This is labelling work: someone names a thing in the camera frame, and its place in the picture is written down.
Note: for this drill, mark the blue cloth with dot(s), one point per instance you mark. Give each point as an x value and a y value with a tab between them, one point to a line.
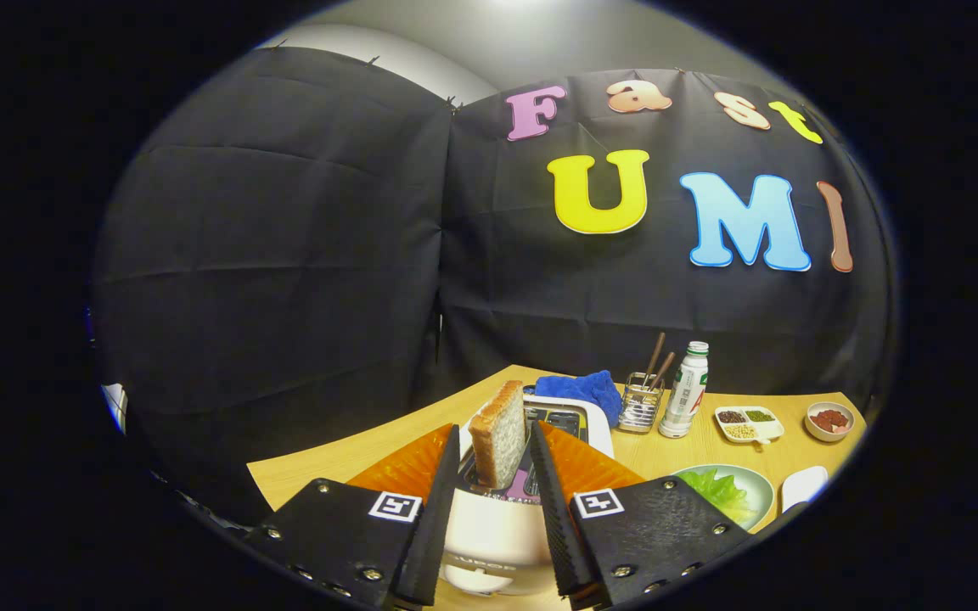
582	389

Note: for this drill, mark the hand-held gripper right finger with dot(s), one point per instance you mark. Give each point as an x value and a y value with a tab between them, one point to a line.
553	518

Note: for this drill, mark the black backdrop cloth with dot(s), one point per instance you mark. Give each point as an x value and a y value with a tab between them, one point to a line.
285	255

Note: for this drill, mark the pile of yellow soybeans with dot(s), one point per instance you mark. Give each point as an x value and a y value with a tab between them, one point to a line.
739	432

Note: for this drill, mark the white rectangular plate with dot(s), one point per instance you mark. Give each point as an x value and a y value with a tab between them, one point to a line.
803	488

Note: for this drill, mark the white bottle green cap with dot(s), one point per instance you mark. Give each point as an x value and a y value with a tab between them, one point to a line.
682	399

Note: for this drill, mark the pile of green beans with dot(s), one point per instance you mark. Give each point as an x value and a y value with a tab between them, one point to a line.
760	416

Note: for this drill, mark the green lettuce leaf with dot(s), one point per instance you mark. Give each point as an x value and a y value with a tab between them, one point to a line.
714	490

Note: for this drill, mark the toasted bread slice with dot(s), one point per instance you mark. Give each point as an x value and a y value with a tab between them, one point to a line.
497	433

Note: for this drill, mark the red meat piece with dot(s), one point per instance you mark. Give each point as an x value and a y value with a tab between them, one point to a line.
822	422
839	417

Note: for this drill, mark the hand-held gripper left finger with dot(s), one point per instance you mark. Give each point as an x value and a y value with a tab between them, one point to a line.
442	518

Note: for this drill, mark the pile of dark beans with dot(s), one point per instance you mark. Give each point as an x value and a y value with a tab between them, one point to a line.
733	417

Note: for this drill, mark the pale green plate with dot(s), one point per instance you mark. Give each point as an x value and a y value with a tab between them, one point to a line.
756	488

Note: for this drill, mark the brown chopstick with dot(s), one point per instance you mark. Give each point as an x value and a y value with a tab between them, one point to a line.
664	370
655	356

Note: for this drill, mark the white round plate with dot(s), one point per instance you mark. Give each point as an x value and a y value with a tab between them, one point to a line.
816	434

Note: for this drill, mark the white divided dish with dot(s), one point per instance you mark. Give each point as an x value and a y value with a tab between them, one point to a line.
769	431

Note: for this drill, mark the white toaster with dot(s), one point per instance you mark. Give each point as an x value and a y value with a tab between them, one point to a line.
489	535

